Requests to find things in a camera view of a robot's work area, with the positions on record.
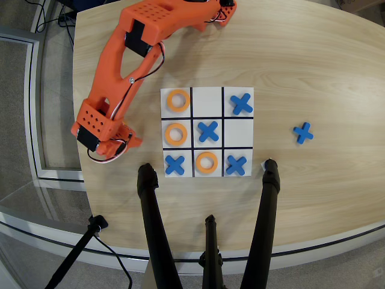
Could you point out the small white tag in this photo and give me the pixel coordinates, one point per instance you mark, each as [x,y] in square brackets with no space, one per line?
[262,165]

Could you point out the white tic-tac-toe board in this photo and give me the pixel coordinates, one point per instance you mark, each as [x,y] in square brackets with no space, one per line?
[207,102]

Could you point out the blue foam cross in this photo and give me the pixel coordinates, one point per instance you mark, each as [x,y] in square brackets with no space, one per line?
[208,132]
[174,165]
[236,165]
[303,133]
[241,104]

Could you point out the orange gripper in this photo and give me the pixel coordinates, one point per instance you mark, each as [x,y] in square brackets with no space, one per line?
[132,139]

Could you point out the short black tripod leg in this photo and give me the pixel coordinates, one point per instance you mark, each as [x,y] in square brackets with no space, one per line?
[211,241]

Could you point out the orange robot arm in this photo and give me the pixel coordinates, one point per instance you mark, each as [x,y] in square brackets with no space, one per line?
[135,36]

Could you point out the grey glass partition frame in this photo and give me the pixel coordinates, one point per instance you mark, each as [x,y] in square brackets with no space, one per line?
[31,120]

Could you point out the thin black stand pole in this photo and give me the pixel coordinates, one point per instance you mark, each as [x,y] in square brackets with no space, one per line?
[75,253]

